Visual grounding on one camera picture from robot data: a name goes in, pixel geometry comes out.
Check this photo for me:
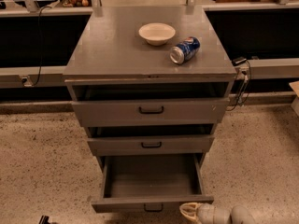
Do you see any black cable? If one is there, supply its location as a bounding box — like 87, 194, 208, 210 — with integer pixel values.
226, 60, 252, 112
31, 5, 53, 87

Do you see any black object on floor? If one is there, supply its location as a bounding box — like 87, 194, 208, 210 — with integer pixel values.
38, 216, 50, 224

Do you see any grey drawer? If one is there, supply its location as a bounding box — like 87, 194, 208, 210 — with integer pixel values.
71, 87, 229, 127
92, 153, 214, 213
88, 124, 214, 156

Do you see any black power adapter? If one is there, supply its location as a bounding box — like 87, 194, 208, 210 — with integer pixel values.
232, 57, 247, 65

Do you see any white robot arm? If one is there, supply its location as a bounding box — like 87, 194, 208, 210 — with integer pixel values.
179, 203, 256, 224

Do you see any black cable left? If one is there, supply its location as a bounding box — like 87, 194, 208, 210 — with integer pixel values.
31, 5, 53, 87

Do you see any black cable right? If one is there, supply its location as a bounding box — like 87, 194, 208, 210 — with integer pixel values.
226, 60, 252, 112

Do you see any white ceramic bowl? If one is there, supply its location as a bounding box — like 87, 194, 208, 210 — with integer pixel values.
138, 23, 176, 46

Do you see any grey drawer cabinet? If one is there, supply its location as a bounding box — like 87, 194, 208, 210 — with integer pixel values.
63, 5, 237, 172

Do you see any grey middle drawer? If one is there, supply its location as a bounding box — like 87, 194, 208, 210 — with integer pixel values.
88, 124, 214, 156

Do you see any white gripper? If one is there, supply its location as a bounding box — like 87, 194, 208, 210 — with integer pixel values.
179, 203, 232, 224

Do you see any grey top drawer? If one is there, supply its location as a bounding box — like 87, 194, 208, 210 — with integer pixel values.
71, 87, 229, 127

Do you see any grey bottom drawer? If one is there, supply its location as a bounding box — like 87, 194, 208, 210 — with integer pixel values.
92, 153, 214, 213

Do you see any blue Pepsi can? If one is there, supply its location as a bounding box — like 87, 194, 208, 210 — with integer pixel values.
170, 36, 200, 65

